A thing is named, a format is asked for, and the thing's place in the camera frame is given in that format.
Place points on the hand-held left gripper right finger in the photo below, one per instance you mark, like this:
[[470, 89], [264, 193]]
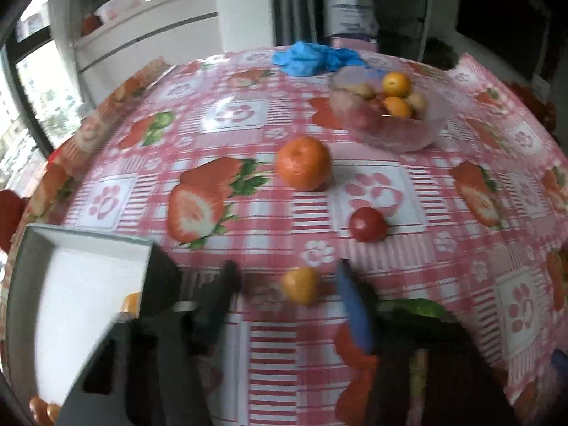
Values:
[[357, 315]]

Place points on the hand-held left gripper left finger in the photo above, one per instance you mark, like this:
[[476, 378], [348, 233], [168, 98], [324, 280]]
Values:
[[213, 306]]

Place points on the small yellow kumquat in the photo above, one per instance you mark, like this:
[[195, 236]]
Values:
[[301, 285]]

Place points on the white cardboard box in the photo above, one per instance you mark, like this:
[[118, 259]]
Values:
[[80, 310]]

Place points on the red cherry tomato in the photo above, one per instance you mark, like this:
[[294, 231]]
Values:
[[368, 224]]

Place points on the large orange mandarin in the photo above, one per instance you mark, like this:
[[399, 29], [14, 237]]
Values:
[[304, 163]]

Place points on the clear glass bowl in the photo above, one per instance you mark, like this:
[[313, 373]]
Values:
[[390, 128]]

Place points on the red plastic chair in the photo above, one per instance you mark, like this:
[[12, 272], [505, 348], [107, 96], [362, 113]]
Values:
[[11, 219]]

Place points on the tan round longan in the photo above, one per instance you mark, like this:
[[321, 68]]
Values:
[[417, 101], [364, 90]]

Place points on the blue cloth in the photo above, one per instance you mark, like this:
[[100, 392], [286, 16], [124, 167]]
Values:
[[319, 60]]

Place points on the white cabinet counter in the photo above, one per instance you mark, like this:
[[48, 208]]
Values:
[[151, 44]]

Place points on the orange cartons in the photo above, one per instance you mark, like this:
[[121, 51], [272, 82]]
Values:
[[532, 104]]

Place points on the white printed bag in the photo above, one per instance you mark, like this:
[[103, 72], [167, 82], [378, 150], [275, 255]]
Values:
[[349, 11]]

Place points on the orange bottle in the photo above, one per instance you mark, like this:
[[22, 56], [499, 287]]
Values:
[[91, 24]]

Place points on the white basin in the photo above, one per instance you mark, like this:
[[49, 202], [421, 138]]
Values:
[[120, 4]]

